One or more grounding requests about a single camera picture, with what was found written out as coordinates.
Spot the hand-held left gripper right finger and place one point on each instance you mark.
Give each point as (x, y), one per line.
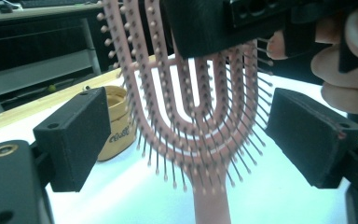
(307, 137)

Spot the metal frame workbench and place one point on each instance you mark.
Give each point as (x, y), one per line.
(34, 71)

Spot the pink hairbrush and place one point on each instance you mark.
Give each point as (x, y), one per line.
(199, 146)

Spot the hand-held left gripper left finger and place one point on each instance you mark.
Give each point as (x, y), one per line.
(74, 140)

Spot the small green ball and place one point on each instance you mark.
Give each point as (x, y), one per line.
(52, 88)

